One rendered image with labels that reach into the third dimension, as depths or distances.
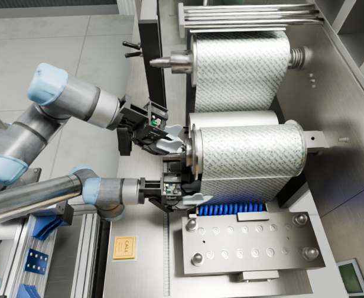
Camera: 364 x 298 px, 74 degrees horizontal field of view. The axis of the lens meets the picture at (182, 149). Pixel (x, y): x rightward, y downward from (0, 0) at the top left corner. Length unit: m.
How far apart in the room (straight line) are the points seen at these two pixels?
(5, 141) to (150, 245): 0.56
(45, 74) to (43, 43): 3.13
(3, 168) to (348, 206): 0.70
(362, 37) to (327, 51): 0.07
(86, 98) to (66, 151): 1.85
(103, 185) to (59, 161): 1.62
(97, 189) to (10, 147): 0.25
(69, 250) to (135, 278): 0.90
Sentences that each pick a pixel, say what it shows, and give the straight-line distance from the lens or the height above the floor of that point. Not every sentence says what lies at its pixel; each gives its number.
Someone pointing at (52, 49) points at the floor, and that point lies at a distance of 3.47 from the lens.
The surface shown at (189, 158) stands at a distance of 0.60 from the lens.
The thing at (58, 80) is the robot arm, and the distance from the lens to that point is 0.50.
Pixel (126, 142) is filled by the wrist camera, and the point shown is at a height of 1.31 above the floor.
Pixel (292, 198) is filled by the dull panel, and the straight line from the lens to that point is 0.92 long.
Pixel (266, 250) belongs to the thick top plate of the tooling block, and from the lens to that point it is 0.80.
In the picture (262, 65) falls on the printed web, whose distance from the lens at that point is 0.70.
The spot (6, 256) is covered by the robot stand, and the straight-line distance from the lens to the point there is 1.28.
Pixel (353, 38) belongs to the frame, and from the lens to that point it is 0.72.
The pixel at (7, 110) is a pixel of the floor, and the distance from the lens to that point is 2.94.
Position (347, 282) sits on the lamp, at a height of 1.17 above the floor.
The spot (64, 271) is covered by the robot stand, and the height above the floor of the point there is 0.21.
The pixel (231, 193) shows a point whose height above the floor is 1.12.
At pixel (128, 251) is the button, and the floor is 0.92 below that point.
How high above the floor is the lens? 1.78
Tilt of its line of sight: 57 degrees down
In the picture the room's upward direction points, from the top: straight up
